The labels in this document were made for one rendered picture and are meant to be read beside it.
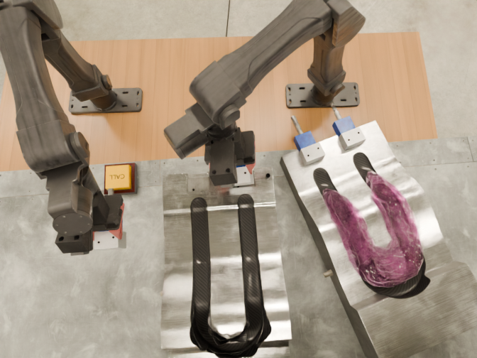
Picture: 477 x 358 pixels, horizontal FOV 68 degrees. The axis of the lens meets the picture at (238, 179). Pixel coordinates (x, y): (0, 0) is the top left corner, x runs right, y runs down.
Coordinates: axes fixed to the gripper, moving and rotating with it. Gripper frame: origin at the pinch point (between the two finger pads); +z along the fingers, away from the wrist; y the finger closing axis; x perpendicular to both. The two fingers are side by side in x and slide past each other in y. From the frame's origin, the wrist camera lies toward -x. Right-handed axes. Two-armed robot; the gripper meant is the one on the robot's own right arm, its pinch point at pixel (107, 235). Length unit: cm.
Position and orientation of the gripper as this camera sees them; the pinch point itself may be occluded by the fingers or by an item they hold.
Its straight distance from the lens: 80.4
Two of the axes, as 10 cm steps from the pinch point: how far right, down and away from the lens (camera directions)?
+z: 0.4, 6.7, 7.4
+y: 10.0, -0.7, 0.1
